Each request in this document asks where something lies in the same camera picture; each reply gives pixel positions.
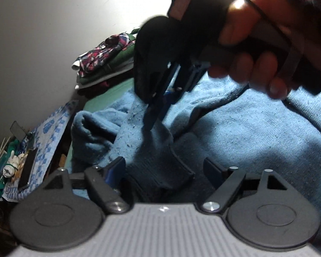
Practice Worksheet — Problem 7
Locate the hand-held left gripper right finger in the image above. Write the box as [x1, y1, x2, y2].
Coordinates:
[202, 157, 289, 215]

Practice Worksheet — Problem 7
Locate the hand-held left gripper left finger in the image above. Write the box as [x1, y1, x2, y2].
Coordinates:
[44, 156, 130, 215]

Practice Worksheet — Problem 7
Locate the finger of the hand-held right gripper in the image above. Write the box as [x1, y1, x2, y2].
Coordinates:
[143, 61, 177, 133]
[162, 59, 212, 121]

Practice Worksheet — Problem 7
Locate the blue knit sweater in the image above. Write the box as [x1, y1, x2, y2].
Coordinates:
[71, 68, 321, 257]

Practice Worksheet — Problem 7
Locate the stack of folded clothes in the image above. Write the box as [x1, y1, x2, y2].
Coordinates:
[77, 32, 138, 85]

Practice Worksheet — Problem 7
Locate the person's right hand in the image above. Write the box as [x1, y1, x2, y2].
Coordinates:
[208, 0, 305, 100]

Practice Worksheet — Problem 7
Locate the maroon folded garment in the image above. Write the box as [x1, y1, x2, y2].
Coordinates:
[77, 78, 134, 98]

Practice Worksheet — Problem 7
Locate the white folded garment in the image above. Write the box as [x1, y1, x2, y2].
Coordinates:
[72, 59, 135, 90]

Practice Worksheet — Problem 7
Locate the red navy plaid shirt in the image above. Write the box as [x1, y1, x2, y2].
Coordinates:
[79, 33, 135, 73]

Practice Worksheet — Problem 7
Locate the blue patterned towel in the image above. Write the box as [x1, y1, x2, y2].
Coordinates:
[3, 100, 79, 201]

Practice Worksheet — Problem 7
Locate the black phone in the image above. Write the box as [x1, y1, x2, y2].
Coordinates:
[17, 147, 38, 192]

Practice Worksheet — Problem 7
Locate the white toy figure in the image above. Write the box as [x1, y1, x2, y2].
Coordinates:
[3, 150, 26, 178]

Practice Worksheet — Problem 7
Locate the small black device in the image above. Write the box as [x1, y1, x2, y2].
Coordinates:
[10, 120, 27, 142]

